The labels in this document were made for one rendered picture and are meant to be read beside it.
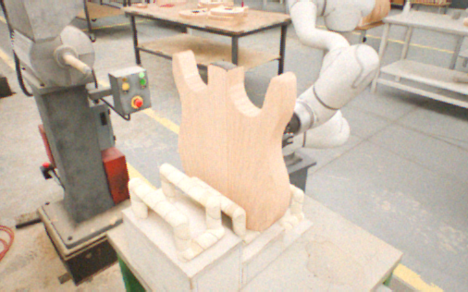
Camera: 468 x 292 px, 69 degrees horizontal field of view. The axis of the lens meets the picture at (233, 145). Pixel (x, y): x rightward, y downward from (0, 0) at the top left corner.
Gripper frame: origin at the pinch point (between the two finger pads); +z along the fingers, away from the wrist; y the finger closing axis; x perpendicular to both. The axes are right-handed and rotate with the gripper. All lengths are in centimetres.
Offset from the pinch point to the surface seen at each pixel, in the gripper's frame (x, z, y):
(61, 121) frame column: -31, 6, 113
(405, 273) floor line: -123, -114, -25
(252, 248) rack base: -20.7, 5.6, -11.6
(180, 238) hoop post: -6.0, 24.0, -9.1
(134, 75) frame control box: -12, -26, 95
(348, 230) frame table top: -29.9, -25.8, -21.1
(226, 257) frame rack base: -14.4, 15.9, -13.1
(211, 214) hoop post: -5.1, 16.0, -8.9
